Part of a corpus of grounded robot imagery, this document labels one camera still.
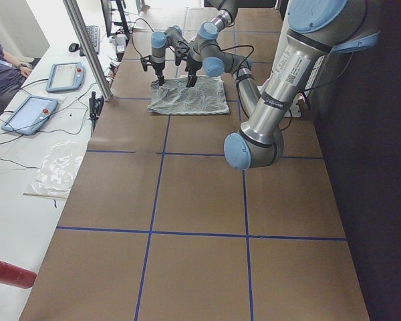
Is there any lower teach pendant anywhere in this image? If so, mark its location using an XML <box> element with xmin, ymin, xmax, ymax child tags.
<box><xmin>1</xmin><ymin>96</ymin><xmax>58</xmax><ymax>135</ymax></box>

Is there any black keyboard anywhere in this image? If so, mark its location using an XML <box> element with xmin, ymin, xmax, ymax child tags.
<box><xmin>86</xmin><ymin>25</ymin><xmax>100</xmax><ymax>54</ymax></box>

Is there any red cylinder bottle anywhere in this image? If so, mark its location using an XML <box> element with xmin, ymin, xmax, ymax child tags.
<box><xmin>0</xmin><ymin>261</ymin><xmax>37</xmax><ymax>289</ymax></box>

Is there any black computer mouse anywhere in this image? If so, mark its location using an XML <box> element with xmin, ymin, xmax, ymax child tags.
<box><xmin>68</xmin><ymin>43</ymin><xmax>80</xmax><ymax>53</ymax></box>

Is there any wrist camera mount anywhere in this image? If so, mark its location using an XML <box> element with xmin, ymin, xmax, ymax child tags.
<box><xmin>140</xmin><ymin>55</ymin><xmax>153</xmax><ymax>72</ymax></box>
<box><xmin>174</xmin><ymin>41</ymin><xmax>190</xmax><ymax>66</ymax></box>

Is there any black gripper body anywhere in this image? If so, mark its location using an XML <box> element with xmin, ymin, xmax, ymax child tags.
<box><xmin>185</xmin><ymin>58</ymin><xmax>201</xmax><ymax>76</ymax></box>
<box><xmin>152</xmin><ymin>62</ymin><xmax>164</xmax><ymax>76</ymax></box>

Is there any clear plastic bag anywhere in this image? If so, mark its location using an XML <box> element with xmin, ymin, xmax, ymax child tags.
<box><xmin>23</xmin><ymin>140</ymin><xmax>88</xmax><ymax>199</ymax></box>

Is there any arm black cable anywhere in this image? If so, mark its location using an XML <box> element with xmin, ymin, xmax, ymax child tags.
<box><xmin>220</xmin><ymin>44</ymin><xmax>255</xmax><ymax>101</ymax></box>
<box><xmin>130</xmin><ymin>17</ymin><xmax>154</xmax><ymax>61</ymax></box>

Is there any teach pendant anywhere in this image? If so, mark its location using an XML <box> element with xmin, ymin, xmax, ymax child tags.
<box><xmin>1</xmin><ymin>96</ymin><xmax>58</xmax><ymax>135</ymax></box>
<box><xmin>45</xmin><ymin>62</ymin><xmax>85</xmax><ymax>93</ymax></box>

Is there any upper teach pendant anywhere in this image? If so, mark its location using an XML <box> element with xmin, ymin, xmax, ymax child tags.
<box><xmin>45</xmin><ymin>62</ymin><xmax>85</xmax><ymax>93</ymax></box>

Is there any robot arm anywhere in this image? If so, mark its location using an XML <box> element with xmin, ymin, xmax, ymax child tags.
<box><xmin>189</xmin><ymin>1</ymin><xmax>382</xmax><ymax>170</ymax></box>
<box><xmin>140</xmin><ymin>1</ymin><xmax>247</xmax><ymax>87</ymax></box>

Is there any aluminium frame post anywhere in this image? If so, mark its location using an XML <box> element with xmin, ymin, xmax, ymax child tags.
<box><xmin>63</xmin><ymin>0</ymin><xmax>112</xmax><ymax>102</ymax></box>

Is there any striped polo shirt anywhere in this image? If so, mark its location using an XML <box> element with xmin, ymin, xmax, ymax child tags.
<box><xmin>148</xmin><ymin>76</ymin><xmax>230</xmax><ymax>116</ymax></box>

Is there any black computer monitor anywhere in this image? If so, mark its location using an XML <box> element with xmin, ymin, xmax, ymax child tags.
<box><xmin>101</xmin><ymin>0</ymin><xmax>130</xmax><ymax>37</ymax></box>

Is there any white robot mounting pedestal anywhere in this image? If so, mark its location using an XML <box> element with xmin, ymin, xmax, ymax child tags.
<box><xmin>258</xmin><ymin>1</ymin><xmax>301</xmax><ymax>118</ymax></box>

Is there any seated person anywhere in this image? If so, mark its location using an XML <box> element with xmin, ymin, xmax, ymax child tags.
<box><xmin>0</xmin><ymin>44</ymin><xmax>32</xmax><ymax>115</ymax></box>

